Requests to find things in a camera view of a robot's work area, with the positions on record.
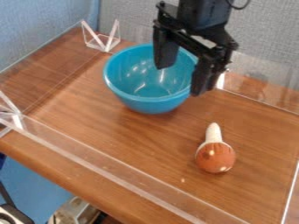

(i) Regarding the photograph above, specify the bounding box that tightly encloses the clear acrylic left bracket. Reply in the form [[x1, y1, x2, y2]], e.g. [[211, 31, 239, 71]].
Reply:
[[0, 90, 24, 138]]

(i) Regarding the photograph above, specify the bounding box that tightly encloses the clear acrylic barrier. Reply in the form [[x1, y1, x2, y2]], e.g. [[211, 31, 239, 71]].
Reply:
[[12, 115, 248, 224], [216, 52, 299, 115]]

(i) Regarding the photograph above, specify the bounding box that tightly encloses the brown toy mushroom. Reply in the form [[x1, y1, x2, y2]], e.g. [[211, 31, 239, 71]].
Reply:
[[195, 122, 236, 173]]

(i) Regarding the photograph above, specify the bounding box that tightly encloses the blue plastic bowl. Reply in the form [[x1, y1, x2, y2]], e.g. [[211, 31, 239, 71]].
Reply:
[[103, 43, 197, 115]]

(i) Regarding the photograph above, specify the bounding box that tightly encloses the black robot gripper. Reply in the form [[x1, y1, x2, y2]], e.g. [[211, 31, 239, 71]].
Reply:
[[153, 0, 239, 96]]

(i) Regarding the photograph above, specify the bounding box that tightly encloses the clear acrylic front barrier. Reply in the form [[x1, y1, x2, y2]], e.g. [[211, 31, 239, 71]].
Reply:
[[12, 115, 248, 224]]

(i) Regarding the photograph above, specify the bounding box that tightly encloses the clear acrylic corner bracket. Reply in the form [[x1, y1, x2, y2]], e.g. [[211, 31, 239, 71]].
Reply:
[[80, 19, 120, 53]]

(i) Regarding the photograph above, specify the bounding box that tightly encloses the dark stand under table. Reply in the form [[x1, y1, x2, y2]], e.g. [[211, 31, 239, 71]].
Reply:
[[0, 181, 34, 224]]

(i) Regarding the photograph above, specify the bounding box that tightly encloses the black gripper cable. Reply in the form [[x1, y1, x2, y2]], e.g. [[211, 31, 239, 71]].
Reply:
[[227, 0, 251, 11]]

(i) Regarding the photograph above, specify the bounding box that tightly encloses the white box under table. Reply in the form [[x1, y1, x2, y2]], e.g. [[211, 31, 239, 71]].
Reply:
[[48, 197, 98, 224]]

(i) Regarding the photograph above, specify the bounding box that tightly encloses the clear acrylic back barrier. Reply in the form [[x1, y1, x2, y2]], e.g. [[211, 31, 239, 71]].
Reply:
[[216, 52, 299, 115]]

